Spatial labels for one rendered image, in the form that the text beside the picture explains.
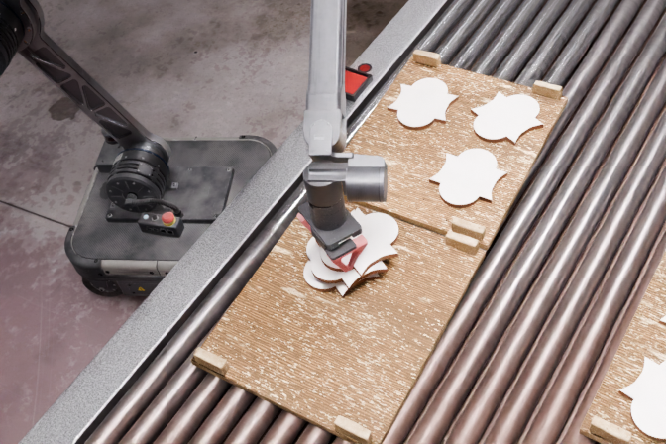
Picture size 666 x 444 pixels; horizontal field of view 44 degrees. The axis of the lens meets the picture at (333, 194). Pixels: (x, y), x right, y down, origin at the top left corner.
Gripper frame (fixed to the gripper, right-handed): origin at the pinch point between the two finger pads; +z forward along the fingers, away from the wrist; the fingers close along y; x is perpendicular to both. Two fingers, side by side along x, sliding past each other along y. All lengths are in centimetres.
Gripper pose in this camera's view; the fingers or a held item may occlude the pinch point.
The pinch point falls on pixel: (335, 252)
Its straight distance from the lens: 141.9
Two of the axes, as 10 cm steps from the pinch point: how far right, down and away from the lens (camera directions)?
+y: -5.1, -5.9, 6.3
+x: -8.5, 4.4, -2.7
